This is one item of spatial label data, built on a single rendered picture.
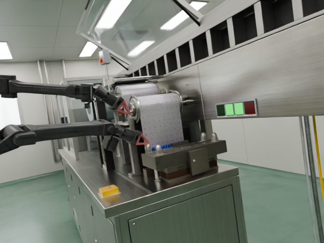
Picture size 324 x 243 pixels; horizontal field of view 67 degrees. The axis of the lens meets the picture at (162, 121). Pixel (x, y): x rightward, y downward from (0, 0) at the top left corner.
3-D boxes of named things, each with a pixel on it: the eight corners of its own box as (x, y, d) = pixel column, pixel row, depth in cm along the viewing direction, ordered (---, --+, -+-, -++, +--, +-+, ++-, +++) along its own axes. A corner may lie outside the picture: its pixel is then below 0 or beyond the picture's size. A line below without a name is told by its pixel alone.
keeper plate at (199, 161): (190, 174, 114) (186, 151, 114) (207, 169, 119) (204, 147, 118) (193, 175, 112) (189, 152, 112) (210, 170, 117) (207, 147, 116)
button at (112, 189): (99, 193, 109) (98, 188, 109) (114, 189, 112) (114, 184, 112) (102, 197, 103) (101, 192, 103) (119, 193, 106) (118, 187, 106)
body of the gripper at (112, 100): (116, 109, 118) (103, 100, 115) (110, 109, 127) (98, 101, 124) (123, 98, 120) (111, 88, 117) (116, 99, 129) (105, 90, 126)
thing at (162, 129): (145, 153, 126) (140, 117, 125) (184, 144, 137) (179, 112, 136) (145, 154, 126) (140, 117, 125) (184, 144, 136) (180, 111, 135)
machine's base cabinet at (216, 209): (71, 217, 322) (60, 152, 317) (118, 202, 350) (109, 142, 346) (145, 430, 96) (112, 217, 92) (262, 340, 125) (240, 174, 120)
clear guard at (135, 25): (79, 32, 203) (79, 32, 203) (131, 64, 222) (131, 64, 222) (114, -48, 109) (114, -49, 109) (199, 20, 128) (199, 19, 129)
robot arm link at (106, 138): (111, 125, 110) (99, 120, 115) (101, 149, 109) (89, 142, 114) (128, 131, 119) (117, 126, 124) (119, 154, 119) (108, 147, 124)
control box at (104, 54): (98, 65, 180) (96, 51, 179) (106, 65, 183) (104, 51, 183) (102, 62, 174) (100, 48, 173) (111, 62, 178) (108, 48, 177)
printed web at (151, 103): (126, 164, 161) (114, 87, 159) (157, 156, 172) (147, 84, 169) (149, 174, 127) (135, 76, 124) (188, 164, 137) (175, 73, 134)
